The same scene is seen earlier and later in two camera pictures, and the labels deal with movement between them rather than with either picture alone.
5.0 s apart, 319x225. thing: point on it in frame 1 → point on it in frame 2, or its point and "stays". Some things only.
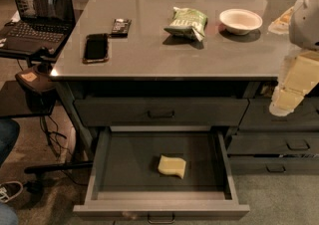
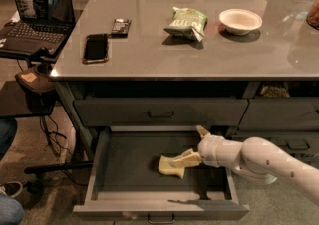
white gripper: x=305 y=20 → x=209 y=151
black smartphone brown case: x=96 y=48 stays
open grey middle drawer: x=161 y=173 stays
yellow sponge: x=172 y=165 stays
